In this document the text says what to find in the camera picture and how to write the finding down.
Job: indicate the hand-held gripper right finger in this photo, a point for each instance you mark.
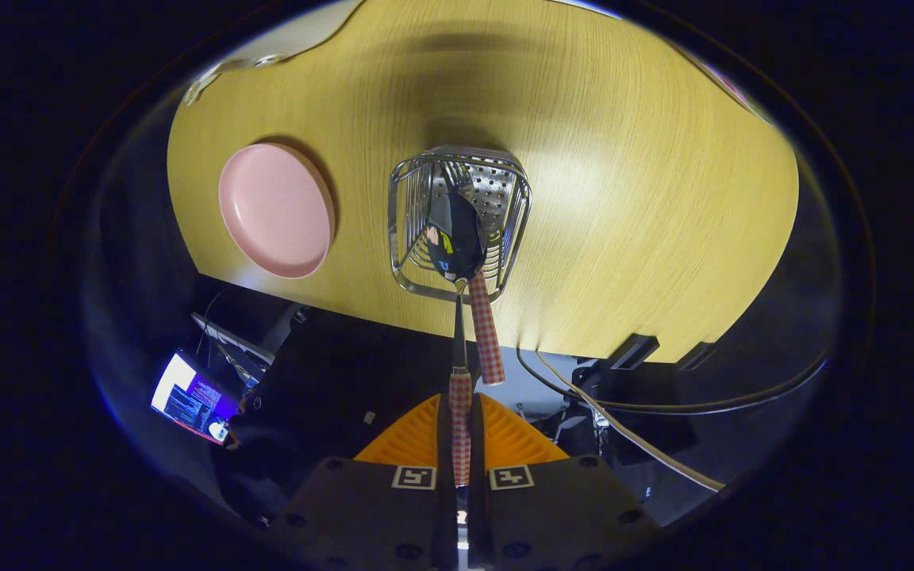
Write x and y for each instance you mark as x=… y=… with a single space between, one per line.
x=477 y=444

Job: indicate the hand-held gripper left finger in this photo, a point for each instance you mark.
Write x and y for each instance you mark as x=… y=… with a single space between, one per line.
x=444 y=444

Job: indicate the laptop with lit screen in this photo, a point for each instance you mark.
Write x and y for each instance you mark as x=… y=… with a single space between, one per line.
x=187 y=396

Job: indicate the pink round plate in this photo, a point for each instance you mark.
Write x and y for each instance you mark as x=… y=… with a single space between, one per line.
x=274 y=210

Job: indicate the white toaster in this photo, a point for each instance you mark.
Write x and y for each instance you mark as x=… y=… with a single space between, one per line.
x=298 y=36

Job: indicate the white divided snack tray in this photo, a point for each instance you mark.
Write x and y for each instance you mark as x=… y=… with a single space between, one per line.
x=199 y=86

